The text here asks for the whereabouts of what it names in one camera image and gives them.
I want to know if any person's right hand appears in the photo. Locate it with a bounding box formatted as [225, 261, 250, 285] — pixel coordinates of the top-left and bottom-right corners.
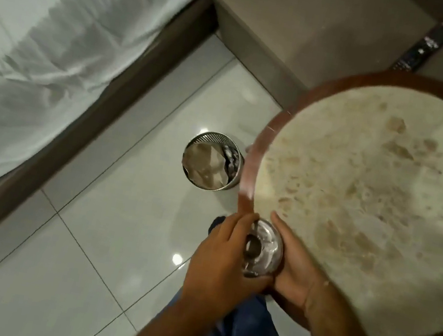
[256, 211, 341, 316]

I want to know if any person's left hand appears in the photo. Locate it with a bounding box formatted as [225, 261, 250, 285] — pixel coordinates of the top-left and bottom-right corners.
[179, 203, 284, 323]

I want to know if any person's left forearm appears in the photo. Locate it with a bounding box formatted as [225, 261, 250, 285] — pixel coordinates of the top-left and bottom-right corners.
[118, 281, 235, 336]

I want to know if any person's dark shoe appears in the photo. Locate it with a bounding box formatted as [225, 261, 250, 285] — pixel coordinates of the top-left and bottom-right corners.
[208, 214, 228, 237]

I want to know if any round metal mesh waste bin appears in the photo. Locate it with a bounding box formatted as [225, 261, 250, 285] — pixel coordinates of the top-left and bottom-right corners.
[178, 127, 249, 196]

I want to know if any dark crumpled wrapper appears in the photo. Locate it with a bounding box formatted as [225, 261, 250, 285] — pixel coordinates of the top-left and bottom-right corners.
[217, 144, 243, 179]

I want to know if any crumpled brown paper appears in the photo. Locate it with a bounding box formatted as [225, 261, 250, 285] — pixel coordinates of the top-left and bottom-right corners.
[182, 140, 235, 189]

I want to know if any round table with wooden rim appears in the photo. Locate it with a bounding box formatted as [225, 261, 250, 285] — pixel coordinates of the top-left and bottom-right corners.
[215, 48, 443, 336]

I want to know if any beige bedside cabinet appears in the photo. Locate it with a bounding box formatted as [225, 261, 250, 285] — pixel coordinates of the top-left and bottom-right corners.
[189, 0, 443, 134]

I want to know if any black remote control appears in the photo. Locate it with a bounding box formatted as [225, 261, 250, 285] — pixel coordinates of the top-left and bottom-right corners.
[390, 15, 443, 79]

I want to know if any white bed sheet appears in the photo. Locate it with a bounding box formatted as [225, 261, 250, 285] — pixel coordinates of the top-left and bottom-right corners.
[0, 0, 221, 274]

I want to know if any brown wooden bed frame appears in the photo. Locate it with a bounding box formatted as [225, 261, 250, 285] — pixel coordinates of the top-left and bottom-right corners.
[0, 0, 224, 291]

